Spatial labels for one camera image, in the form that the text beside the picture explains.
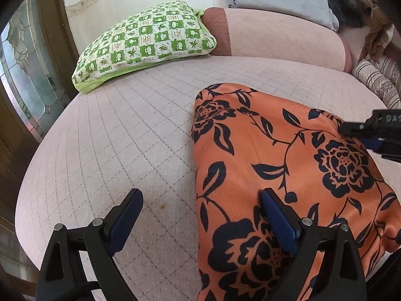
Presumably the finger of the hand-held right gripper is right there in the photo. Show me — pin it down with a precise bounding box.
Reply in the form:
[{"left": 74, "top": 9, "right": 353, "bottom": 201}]
[{"left": 339, "top": 119, "right": 387, "bottom": 150}]

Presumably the pink bolster cushion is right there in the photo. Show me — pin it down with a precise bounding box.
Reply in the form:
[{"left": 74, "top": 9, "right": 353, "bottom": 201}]
[{"left": 202, "top": 7, "right": 354, "bottom": 74}]

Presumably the green checked pillow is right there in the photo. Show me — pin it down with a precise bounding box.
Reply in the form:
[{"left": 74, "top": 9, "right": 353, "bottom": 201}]
[{"left": 71, "top": 1, "right": 217, "bottom": 94}]

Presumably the wooden door with glass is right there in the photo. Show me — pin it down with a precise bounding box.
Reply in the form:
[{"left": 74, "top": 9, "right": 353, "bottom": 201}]
[{"left": 0, "top": 0, "right": 79, "bottom": 289}]

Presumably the brown furry blanket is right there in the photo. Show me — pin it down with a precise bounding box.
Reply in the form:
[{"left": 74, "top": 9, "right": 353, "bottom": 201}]
[{"left": 326, "top": 0, "right": 395, "bottom": 66}]

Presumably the beige striped pillow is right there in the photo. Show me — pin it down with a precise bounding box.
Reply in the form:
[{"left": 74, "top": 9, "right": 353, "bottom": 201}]
[{"left": 352, "top": 55, "right": 401, "bottom": 110}]

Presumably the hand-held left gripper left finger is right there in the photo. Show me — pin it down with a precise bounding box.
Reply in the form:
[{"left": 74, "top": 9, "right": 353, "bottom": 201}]
[{"left": 36, "top": 188, "right": 144, "bottom": 301}]

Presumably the pink quilted bed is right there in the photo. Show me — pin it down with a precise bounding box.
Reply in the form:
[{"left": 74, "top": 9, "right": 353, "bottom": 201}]
[{"left": 14, "top": 55, "right": 401, "bottom": 301}]

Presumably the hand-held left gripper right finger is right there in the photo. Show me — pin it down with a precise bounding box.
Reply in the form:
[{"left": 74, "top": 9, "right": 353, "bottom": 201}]
[{"left": 259, "top": 187, "right": 368, "bottom": 301}]

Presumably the orange floral garment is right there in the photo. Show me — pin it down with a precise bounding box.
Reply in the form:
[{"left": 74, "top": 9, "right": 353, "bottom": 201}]
[{"left": 191, "top": 83, "right": 401, "bottom": 301}]

